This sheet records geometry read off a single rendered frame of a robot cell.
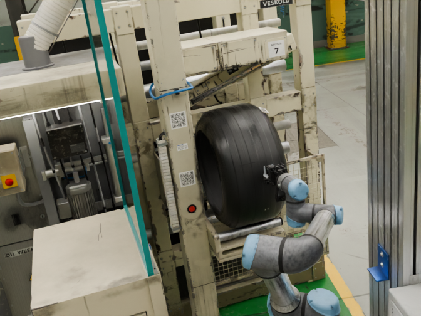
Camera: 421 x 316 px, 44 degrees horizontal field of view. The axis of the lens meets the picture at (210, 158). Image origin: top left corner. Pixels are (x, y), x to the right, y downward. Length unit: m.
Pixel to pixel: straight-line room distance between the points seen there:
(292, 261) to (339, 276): 2.16
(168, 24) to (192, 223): 0.95
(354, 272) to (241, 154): 1.80
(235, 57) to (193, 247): 0.97
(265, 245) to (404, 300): 0.44
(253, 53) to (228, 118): 0.44
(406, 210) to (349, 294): 2.18
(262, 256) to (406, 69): 0.72
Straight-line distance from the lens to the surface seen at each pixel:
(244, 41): 2.65
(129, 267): 1.74
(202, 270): 2.68
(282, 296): 1.93
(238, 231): 2.55
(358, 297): 3.62
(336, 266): 3.91
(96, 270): 1.77
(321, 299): 2.03
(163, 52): 2.27
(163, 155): 2.38
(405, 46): 1.35
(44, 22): 2.49
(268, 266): 1.68
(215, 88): 2.78
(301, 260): 1.66
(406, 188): 1.47
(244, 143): 2.31
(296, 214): 2.04
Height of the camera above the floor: 2.17
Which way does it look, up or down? 21 degrees down
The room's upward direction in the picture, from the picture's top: 8 degrees counter-clockwise
